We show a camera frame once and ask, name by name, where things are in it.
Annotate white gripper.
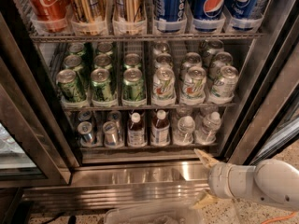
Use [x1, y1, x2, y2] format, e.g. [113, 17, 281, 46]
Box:
[191, 148, 255, 209]

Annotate clear water bottle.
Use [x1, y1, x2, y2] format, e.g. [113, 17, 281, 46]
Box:
[195, 112, 221, 146]
[173, 116, 195, 146]

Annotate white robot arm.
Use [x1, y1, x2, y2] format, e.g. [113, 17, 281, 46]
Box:
[192, 148, 299, 211]

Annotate brown tea bottle right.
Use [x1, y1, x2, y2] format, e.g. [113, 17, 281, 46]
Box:
[150, 110, 170, 147]

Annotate brown tea bottle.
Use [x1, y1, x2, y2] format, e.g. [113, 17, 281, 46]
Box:
[127, 113, 147, 147]
[150, 110, 170, 147]

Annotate brown tea bottle left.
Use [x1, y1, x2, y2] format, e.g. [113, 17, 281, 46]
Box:
[127, 113, 147, 147]

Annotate fridge glass door right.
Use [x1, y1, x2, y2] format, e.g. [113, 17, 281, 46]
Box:
[212, 14, 299, 164]

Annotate fridge glass door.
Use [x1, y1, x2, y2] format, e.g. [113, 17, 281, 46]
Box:
[212, 14, 299, 164]
[0, 16, 78, 188]

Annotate fridge glass door left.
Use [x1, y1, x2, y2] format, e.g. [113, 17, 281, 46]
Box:
[0, 16, 78, 188]

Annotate clear plastic bin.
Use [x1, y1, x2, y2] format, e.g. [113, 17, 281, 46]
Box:
[104, 202, 206, 224]

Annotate white diet can front middle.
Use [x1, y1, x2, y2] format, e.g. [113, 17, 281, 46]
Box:
[181, 65, 206, 105]

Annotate white diet can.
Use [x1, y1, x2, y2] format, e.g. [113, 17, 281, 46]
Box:
[181, 65, 206, 105]
[209, 65, 238, 105]
[151, 66, 176, 106]

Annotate white diet can front right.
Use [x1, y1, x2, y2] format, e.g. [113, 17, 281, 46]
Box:
[209, 65, 238, 105]

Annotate white diet can front left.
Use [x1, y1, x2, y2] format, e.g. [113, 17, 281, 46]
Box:
[151, 66, 176, 106]

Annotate silver can bottom right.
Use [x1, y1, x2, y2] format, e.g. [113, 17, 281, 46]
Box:
[103, 121, 123, 148]

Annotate silver can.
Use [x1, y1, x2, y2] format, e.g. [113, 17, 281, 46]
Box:
[78, 121, 96, 147]
[103, 121, 123, 148]

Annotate green can front right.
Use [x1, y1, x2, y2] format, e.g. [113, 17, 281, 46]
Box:
[122, 68, 146, 102]

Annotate green can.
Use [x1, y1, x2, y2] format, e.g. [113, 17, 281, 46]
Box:
[91, 68, 116, 105]
[122, 68, 146, 102]
[56, 69, 87, 103]

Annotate white can second row middle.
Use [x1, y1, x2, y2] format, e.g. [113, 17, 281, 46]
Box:
[179, 52, 202, 76]

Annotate white can second row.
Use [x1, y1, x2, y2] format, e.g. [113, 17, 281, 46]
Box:
[208, 51, 233, 80]
[179, 52, 202, 76]
[154, 53, 173, 69]

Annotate white can second row right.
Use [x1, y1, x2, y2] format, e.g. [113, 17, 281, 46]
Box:
[208, 51, 233, 80]

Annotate white can second row left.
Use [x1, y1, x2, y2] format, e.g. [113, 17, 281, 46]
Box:
[154, 53, 173, 69]

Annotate silver can bottom left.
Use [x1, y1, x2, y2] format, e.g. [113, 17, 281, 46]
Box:
[78, 121, 96, 147]

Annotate green can front middle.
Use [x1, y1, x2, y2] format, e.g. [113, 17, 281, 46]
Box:
[91, 68, 116, 105]

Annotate green can second row right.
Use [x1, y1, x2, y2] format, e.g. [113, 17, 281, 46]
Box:
[123, 53, 142, 70]

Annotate green can second row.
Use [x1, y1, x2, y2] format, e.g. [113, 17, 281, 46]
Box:
[123, 53, 142, 70]
[64, 54, 88, 78]
[93, 54, 113, 72]

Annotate green can second row middle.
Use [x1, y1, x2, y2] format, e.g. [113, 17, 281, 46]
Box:
[93, 54, 113, 72]

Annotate green can front left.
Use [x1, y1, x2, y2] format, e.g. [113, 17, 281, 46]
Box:
[56, 69, 87, 103]

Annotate blue Pepsi can middle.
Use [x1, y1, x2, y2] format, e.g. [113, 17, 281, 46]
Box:
[192, 0, 225, 32]

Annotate blue pepsi can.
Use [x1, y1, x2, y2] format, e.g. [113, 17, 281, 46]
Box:
[192, 0, 225, 32]
[230, 0, 262, 31]
[153, 0, 186, 33]

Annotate green can second row left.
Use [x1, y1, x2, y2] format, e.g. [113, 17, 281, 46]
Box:
[64, 54, 88, 78]

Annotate blue Pepsi can left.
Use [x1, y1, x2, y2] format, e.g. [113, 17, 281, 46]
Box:
[153, 0, 186, 33]

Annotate blue Pepsi can right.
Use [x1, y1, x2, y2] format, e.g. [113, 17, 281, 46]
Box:
[230, 0, 262, 31]

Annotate gold can right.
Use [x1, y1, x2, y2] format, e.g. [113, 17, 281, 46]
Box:
[114, 0, 145, 35]

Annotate gold can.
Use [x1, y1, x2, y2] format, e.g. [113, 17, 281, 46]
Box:
[71, 0, 106, 35]
[114, 0, 145, 35]

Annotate gold can left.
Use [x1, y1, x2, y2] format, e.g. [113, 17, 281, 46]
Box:
[71, 0, 106, 35]

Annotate wire shelf middle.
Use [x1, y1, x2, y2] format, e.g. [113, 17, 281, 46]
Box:
[63, 103, 236, 112]

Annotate wire shelf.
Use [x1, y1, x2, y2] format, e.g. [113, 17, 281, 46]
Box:
[63, 103, 236, 112]
[30, 33, 265, 43]

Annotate orange cable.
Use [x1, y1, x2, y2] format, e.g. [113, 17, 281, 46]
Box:
[261, 211, 298, 224]

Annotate wire shelf upper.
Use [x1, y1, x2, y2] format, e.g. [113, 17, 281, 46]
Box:
[30, 33, 265, 43]

